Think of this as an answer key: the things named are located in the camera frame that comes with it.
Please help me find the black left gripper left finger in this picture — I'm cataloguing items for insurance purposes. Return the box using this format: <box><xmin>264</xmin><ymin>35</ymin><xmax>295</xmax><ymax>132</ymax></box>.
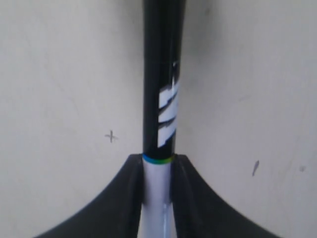
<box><xmin>39</xmin><ymin>154</ymin><xmax>144</xmax><ymax>238</ymax></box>

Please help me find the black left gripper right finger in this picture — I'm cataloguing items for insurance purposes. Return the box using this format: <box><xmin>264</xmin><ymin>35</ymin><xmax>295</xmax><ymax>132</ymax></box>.
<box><xmin>170</xmin><ymin>155</ymin><xmax>276</xmax><ymax>238</ymax></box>

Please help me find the black and white marker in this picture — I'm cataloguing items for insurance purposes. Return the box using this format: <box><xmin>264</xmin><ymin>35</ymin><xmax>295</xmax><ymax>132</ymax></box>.
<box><xmin>142</xmin><ymin>0</ymin><xmax>186</xmax><ymax>238</ymax></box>

